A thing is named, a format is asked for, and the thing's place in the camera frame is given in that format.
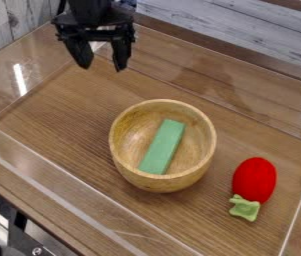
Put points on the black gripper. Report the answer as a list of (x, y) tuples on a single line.
[(95, 21)]

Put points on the green rectangular block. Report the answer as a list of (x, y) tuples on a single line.
[(162, 148)]

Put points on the brown wooden bowl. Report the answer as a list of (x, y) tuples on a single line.
[(131, 133)]

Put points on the red felt strawberry toy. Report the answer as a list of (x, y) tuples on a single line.
[(253, 184)]

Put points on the clear acrylic corner bracket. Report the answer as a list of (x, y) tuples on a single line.
[(96, 45)]

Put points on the clear acrylic tray wall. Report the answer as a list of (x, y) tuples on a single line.
[(87, 220)]

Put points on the black table leg bracket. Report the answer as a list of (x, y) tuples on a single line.
[(19, 240)]

